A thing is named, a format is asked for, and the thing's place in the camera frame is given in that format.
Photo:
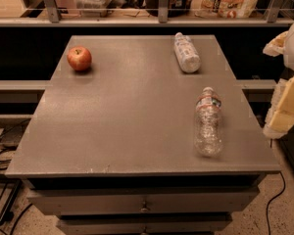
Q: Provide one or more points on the white labelled plastic bottle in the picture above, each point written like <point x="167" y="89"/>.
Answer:
<point x="186" y="53"/>

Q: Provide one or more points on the grey metal shelf rail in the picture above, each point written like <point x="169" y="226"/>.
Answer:
<point x="132" y="13"/>

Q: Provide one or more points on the grey drawer cabinet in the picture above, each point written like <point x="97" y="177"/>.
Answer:
<point x="128" y="123"/>

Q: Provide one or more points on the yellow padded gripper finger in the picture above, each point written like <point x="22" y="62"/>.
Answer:
<point x="280" y="116"/>
<point x="276" y="46"/>

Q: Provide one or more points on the grey drawer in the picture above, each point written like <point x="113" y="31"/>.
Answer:
<point x="145" y="224"/>
<point x="128" y="201"/>

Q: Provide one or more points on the red apple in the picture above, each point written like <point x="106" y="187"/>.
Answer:
<point x="79" y="58"/>

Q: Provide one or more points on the lower grey drawer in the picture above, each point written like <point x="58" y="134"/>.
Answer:
<point x="145" y="224"/>

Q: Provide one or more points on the upper grey drawer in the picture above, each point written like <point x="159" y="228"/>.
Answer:
<point x="128" y="201"/>

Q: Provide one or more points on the metal drawer knob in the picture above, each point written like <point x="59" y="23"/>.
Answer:
<point x="144" y="207"/>

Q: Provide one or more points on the black power adapter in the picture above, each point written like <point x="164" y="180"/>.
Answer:
<point x="11" y="137"/>

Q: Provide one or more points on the clear empty water bottle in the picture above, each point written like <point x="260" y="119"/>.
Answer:
<point x="207" y="129"/>

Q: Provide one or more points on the black metal stand leg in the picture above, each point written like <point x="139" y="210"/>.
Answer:
<point x="6" y="213"/>

